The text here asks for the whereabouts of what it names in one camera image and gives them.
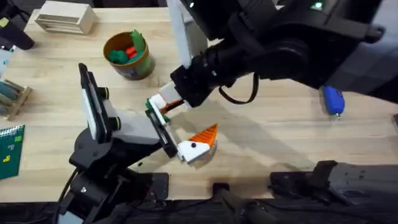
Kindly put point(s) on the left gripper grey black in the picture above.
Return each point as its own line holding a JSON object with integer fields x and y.
{"x": 133, "y": 129}

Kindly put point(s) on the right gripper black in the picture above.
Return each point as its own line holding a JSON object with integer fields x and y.
{"x": 199, "y": 77}

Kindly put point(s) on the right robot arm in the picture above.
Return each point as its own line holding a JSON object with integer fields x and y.
{"x": 295, "y": 56}

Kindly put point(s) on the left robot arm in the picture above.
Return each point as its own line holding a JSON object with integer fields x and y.
{"x": 93, "y": 193}

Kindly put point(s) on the brown tub with toys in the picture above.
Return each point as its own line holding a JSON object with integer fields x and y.
{"x": 130, "y": 56}

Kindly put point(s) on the right wrist flat plate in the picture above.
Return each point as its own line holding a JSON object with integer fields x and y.
{"x": 183, "y": 34}

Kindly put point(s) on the wrist flat plate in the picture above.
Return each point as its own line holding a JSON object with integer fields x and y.
{"x": 91, "y": 109}
{"x": 183, "y": 34}

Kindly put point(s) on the left wrist flat plate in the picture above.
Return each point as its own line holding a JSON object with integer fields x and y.
{"x": 91, "y": 109}

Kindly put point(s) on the pale wooden box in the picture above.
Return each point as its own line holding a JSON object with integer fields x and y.
{"x": 65, "y": 17}

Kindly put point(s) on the small wooden rack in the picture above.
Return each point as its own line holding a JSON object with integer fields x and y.
{"x": 14, "y": 99}

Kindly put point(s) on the green board with blocks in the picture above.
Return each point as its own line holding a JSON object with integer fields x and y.
{"x": 11, "y": 152}

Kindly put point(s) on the black device with yellow label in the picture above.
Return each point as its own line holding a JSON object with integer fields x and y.
{"x": 15, "y": 34}

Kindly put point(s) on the black rail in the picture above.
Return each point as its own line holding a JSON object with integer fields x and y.
{"x": 192, "y": 214}

